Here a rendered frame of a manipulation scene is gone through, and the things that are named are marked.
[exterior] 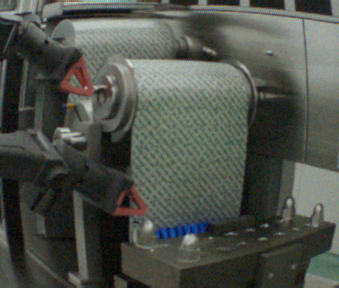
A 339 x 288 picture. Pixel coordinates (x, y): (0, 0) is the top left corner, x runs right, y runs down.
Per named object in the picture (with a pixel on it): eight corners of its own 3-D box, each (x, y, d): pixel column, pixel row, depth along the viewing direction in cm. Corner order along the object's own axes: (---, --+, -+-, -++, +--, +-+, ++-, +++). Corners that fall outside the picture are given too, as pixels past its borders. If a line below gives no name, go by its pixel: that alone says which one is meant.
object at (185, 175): (129, 239, 112) (132, 128, 109) (236, 224, 125) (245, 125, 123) (131, 240, 111) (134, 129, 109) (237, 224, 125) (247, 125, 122)
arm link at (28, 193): (56, 170, 92) (28, 130, 95) (22, 221, 94) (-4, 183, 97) (95, 177, 103) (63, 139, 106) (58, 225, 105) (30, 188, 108)
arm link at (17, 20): (-18, 58, 100) (-2, 17, 96) (-15, 40, 109) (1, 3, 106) (30, 69, 104) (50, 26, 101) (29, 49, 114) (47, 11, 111)
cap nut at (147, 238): (130, 243, 106) (130, 218, 105) (149, 242, 108) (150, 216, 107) (143, 249, 103) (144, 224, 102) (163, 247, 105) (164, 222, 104)
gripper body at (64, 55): (61, 83, 103) (35, 60, 99) (40, 84, 112) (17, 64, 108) (83, 51, 105) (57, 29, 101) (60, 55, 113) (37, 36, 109)
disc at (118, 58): (88, 135, 120) (95, 53, 118) (90, 135, 120) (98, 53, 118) (133, 149, 108) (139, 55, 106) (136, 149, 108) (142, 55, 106)
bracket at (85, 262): (67, 276, 118) (59, 122, 114) (93, 275, 122) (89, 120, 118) (78, 285, 114) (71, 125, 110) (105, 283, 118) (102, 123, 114)
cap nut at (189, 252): (171, 258, 98) (172, 232, 98) (190, 255, 101) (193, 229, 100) (185, 264, 96) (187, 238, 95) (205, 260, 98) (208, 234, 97)
